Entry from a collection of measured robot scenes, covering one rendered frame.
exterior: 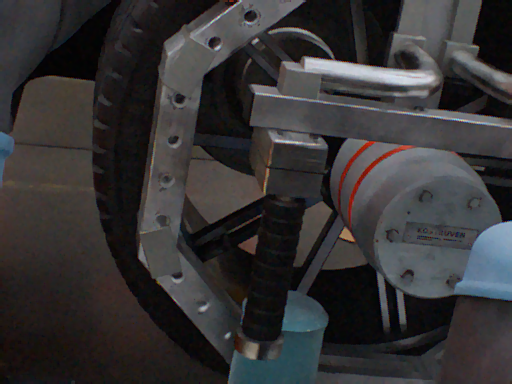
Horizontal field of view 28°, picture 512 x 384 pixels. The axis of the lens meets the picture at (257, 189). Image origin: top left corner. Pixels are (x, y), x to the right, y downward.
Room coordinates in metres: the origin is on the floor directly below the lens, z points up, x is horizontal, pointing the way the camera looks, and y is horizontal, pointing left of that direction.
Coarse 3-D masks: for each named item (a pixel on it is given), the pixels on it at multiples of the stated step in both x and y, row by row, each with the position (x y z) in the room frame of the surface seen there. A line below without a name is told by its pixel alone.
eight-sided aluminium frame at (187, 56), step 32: (256, 0) 1.04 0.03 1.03; (288, 0) 1.05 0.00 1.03; (192, 32) 1.05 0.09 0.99; (224, 32) 1.04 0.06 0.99; (256, 32) 1.05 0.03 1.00; (160, 64) 1.08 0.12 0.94; (192, 64) 1.03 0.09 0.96; (160, 96) 1.03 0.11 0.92; (192, 96) 1.04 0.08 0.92; (160, 128) 1.03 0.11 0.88; (192, 128) 1.04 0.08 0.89; (160, 160) 1.03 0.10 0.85; (160, 192) 1.03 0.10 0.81; (160, 224) 1.04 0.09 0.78; (160, 256) 1.03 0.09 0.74; (192, 256) 1.08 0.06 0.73; (192, 288) 1.04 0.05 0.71; (192, 320) 1.04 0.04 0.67; (224, 320) 1.05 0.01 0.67; (224, 352) 1.05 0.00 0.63; (320, 352) 1.12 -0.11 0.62; (352, 352) 1.14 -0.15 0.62
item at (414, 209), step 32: (352, 160) 1.05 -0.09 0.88; (384, 160) 1.00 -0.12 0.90; (416, 160) 0.98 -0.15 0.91; (448, 160) 0.99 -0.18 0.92; (352, 192) 1.01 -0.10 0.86; (384, 192) 0.96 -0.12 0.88; (416, 192) 0.93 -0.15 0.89; (448, 192) 0.94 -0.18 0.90; (480, 192) 0.95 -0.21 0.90; (352, 224) 0.99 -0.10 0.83; (384, 224) 0.93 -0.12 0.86; (416, 224) 0.94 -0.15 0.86; (448, 224) 0.94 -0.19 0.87; (480, 224) 0.95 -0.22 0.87; (384, 256) 0.93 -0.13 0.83; (416, 256) 0.94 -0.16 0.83; (448, 256) 0.94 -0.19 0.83; (416, 288) 0.94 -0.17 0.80; (448, 288) 0.94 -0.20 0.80
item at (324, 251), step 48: (240, 48) 1.15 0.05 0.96; (480, 96) 1.21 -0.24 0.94; (240, 144) 1.15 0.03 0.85; (336, 144) 1.22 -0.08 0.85; (192, 240) 1.14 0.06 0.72; (240, 240) 1.16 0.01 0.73; (336, 240) 1.18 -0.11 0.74; (240, 288) 1.20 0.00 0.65; (336, 288) 1.33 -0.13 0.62; (384, 288) 1.19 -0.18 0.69; (336, 336) 1.19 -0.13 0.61; (384, 336) 1.19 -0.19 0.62; (432, 336) 1.19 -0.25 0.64
